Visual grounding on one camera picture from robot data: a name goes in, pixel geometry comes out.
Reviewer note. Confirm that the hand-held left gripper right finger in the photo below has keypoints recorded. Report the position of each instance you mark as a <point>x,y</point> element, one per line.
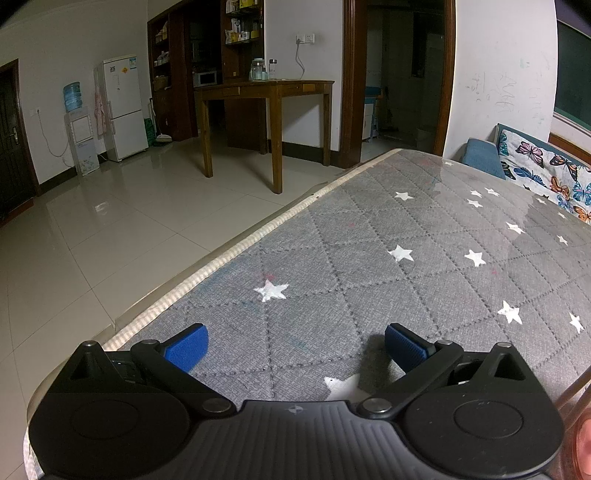
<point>406,346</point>

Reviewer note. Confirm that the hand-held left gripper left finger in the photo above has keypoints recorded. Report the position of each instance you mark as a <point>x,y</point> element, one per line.
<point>187,346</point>

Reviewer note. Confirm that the grey star quilted table cover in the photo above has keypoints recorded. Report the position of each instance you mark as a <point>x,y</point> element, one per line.
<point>346,258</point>

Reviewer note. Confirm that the light wooden chair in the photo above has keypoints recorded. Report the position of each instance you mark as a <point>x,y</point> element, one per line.
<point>570,394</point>

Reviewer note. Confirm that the pink blurry object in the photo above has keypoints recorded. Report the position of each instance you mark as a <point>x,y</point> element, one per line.
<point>582,438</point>

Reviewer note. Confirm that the blue sofa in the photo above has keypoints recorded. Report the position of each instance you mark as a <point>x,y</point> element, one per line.
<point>480,154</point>

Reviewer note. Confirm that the white bucket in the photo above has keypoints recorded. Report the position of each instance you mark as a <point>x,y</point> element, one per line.
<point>424,138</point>

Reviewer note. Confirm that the green bag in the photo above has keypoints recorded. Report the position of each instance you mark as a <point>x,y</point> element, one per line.
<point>149,131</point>

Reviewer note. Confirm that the butterfly print blanket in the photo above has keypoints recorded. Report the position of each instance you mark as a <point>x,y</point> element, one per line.
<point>545,166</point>

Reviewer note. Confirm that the white water dispenser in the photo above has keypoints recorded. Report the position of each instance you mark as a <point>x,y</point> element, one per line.
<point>83,143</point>

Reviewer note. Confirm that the blue and white cabinet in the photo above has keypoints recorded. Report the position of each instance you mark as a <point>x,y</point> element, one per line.
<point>371,113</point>

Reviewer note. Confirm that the white refrigerator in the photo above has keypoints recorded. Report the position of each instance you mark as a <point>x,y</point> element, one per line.
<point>124,110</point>

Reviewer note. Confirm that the pink hanging cloth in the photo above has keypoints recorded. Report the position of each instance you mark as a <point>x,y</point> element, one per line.
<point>100,113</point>

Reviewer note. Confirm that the dark entrance door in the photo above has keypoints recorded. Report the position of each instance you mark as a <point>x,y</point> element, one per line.
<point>14,147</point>

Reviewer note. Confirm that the white microwave oven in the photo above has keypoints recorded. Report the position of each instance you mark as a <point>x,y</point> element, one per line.
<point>205,78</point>

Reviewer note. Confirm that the brown wooden table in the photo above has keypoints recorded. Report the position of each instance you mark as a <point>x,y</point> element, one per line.
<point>277,87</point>

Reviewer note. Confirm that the blue water jug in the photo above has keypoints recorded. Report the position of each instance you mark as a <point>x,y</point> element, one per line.
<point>72,97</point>

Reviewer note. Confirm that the glass jar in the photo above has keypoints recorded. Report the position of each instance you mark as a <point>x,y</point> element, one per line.
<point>257,70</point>

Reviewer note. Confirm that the clear drinking bottle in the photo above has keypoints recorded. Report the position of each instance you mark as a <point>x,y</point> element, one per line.
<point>273,69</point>

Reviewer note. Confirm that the dark wooden shelf cabinet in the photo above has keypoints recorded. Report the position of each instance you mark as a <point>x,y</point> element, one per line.
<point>180,55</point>

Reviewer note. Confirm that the dark glass window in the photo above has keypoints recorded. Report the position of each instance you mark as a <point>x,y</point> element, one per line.
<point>575,74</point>

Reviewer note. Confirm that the wooden wall rail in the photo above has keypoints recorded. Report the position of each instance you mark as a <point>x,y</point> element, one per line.
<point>570,147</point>

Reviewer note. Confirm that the brown wooden door frame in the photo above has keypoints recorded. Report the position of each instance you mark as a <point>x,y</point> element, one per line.
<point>352,83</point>

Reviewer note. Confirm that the white wall socket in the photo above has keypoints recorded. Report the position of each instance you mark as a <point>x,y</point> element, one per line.
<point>304,38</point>

